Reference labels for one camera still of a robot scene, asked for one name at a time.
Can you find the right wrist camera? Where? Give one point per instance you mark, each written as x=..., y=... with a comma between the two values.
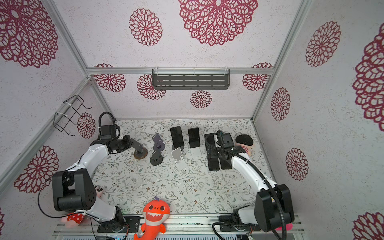
x=224, y=140

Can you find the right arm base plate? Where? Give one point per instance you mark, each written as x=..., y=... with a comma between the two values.
x=231, y=223

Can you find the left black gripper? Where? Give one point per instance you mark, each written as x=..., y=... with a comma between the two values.
x=129, y=142

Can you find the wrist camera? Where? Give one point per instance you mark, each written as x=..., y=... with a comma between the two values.
x=224, y=140
x=109, y=132

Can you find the black front left stand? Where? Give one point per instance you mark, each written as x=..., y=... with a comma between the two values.
x=156, y=158

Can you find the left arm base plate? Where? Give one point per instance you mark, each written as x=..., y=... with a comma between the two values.
x=130, y=224

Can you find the black wire wall rack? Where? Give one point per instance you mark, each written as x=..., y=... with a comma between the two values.
x=73, y=106

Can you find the red mushroom plush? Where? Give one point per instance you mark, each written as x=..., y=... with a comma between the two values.
x=74, y=219

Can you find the black haired doll plush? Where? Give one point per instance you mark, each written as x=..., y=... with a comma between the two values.
x=246, y=142

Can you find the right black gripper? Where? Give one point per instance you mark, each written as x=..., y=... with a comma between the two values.
x=212, y=149

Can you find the aluminium front rail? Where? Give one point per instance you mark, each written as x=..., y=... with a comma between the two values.
x=176, y=224

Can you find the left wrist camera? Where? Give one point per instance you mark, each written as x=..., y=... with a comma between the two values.
x=109, y=132

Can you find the red shark plush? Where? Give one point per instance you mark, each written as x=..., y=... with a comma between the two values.
x=154, y=213

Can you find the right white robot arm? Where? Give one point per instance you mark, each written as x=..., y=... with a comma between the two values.
x=273, y=209

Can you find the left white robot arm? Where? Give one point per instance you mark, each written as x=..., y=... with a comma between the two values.
x=74, y=191

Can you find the black phone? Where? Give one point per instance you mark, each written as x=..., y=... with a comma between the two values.
x=225, y=163
x=194, y=137
x=177, y=138

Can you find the dark grey wall shelf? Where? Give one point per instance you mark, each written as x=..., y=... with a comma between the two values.
x=191, y=79

